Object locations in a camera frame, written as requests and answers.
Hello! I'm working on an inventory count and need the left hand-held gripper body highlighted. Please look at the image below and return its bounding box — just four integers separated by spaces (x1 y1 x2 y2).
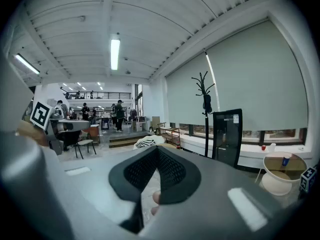
29 100 65 156

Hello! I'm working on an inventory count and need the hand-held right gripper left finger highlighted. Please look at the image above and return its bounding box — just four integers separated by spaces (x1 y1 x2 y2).
58 145 159 240

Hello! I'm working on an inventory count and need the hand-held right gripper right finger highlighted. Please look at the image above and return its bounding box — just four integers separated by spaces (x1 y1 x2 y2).
139 145 285 240

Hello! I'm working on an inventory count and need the person's left forearm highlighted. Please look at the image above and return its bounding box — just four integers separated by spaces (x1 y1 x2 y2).
15 120 51 149

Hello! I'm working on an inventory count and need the grey desk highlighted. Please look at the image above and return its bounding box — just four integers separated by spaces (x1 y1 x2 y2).
51 118 91 133

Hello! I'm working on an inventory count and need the black glass-door fridge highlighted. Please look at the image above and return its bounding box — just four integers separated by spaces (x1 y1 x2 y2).
212 108 243 169

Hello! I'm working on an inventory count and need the chair with black legs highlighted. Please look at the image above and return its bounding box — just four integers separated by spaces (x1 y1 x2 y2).
74 131 98 160

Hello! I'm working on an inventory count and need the black coat rack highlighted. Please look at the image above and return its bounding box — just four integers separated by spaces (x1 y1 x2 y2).
191 71 216 158

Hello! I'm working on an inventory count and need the fluorescent ceiling light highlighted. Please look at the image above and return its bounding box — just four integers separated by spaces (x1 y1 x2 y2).
14 53 41 75
110 38 121 71

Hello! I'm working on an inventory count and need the brown wooden cabinet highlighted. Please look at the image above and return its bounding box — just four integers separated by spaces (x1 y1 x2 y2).
87 124 101 145

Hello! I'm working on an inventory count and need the white round side table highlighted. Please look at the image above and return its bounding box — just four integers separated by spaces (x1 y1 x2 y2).
254 151 308 197

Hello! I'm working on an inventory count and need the wooden trolley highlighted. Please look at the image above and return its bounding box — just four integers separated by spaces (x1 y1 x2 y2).
159 126 181 147

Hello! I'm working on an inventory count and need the dark framed window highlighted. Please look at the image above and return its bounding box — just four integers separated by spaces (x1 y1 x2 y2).
169 122 308 146

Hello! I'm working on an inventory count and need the black white striped cloth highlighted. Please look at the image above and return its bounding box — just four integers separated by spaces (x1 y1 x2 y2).
136 138 155 149

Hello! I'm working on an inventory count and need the black balcony railing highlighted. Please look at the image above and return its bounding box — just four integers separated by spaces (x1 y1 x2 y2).
61 91 132 101

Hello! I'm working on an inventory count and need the white armchair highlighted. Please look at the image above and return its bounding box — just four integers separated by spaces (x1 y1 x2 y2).
132 135 166 150

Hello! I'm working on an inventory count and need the wooden chair grey cushion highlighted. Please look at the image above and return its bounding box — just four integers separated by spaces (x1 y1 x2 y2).
149 121 167 136

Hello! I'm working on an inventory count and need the white desk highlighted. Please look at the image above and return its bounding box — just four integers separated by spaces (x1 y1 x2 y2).
135 115 147 132

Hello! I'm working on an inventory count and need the black bag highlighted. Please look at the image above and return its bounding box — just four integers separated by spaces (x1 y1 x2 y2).
202 93 213 113

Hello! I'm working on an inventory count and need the grey roller blind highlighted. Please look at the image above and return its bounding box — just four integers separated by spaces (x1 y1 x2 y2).
165 49 221 135
205 18 309 133

